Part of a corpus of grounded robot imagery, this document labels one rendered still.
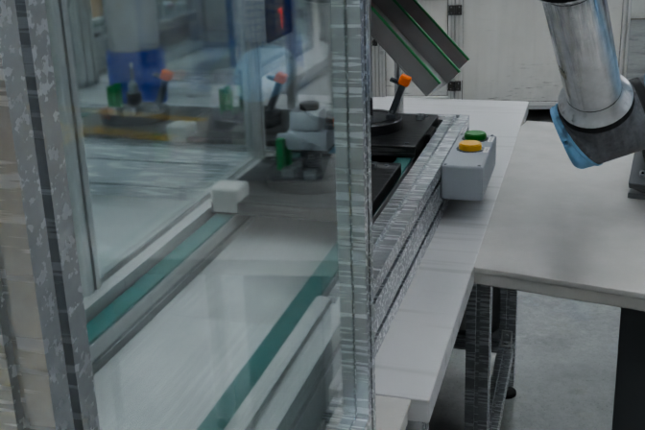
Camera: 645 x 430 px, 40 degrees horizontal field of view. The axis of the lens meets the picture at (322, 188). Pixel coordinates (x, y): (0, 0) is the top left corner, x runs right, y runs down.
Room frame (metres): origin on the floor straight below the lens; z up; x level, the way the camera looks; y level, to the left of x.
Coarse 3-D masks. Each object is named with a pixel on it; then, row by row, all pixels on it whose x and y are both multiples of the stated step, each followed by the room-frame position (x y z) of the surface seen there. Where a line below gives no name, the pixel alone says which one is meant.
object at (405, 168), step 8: (424, 144) 1.63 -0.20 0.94; (376, 160) 1.61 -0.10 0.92; (384, 160) 1.61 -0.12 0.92; (392, 160) 1.61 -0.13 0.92; (400, 160) 1.50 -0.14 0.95; (408, 160) 1.50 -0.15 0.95; (408, 168) 1.48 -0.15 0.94; (400, 176) 1.42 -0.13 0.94; (392, 192) 1.35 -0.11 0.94; (384, 200) 1.30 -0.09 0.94; (376, 216) 1.25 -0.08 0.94
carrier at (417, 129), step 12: (372, 108) 1.65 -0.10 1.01; (372, 120) 1.63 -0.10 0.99; (384, 120) 1.62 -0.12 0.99; (396, 120) 1.62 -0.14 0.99; (408, 120) 1.70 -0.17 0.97; (420, 120) 1.69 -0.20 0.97; (432, 120) 1.69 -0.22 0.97; (372, 132) 1.59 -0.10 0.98; (384, 132) 1.59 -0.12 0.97; (396, 132) 1.60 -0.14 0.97; (408, 132) 1.60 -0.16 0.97; (420, 132) 1.60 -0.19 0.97; (372, 144) 1.53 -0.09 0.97; (384, 144) 1.53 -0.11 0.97; (396, 144) 1.52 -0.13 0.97; (408, 144) 1.52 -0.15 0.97; (420, 144) 1.55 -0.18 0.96; (408, 156) 1.51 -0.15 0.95
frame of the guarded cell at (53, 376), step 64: (0, 0) 0.31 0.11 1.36; (0, 64) 0.31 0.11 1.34; (0, 128) 0.31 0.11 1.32; (0, 192) 0.31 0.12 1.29; (64, 192) 0.33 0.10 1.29; (0, 256) 0.32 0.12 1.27; (64, 256) 0.33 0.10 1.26; (0, 320) 0.31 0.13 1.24; (64, 320) 0.32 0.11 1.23; (0, 384) 0.31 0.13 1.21; (64, 384) 0.32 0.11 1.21
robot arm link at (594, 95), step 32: (544, 0) 1.21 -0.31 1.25; (576, 0) 1.32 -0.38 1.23; (576, 32) 1.24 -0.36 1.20; (608, 32) 1.27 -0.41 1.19; (576, 64) 1.29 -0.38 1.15; (608, 64) 1.30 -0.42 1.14; (576, 96) 1.34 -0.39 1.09; (608, 96) 1.33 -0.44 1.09; (576, 128) 1.36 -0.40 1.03; (608, 128) 1.34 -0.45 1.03; (640, 128) 1.36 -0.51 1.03; (576, 160) 1.38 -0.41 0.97; (608, 160) 1.40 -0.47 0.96
